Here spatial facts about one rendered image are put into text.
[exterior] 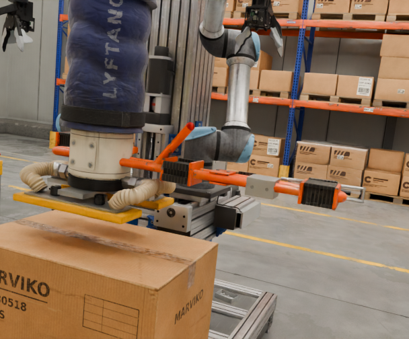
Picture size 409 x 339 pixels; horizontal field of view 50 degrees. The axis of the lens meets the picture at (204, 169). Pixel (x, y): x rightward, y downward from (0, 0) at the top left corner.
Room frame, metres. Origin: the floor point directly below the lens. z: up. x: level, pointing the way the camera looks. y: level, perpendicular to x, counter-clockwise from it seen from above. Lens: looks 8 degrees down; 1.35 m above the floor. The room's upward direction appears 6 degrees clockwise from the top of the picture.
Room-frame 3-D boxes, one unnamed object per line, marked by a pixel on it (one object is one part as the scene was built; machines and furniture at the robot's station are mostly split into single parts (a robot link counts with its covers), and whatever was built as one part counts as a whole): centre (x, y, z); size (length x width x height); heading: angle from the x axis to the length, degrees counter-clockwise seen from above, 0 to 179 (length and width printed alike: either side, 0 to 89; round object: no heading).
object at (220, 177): (1.26, 0.06, 1.18); 0.93 x 0.30 x 0.04; 69
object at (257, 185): (1.05, -0.14, 1.17); 0.07 x 0.07 x 0.04; 69
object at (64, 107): (1.22, 0.29, 1.30); 0.23 x 0.23 x 0.04
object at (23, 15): (1.74, 0.76, 1.62); 0.09 x 0.08 x 0.12; 140
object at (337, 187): (1.00, -0.27, 1.18); 0.08 x 0.07 x 0.05; 69
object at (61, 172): (1.22, 0.29, 1.12); 0.34 x 0.25 x 0.06; 69
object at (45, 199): (1.13, 0.32, 1.08); 0.34 x 0.10 x 0.05; 69
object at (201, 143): (1.71, 0.02, 1.20); 0.13 x 0.12 x 0.14; 94
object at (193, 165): (1.13, 0.06, 1.18); 0.10 x 0.08 x 0.06; 159
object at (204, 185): (1.71, 0.03, 1.09); 0.15 x 0.15 x 0.10
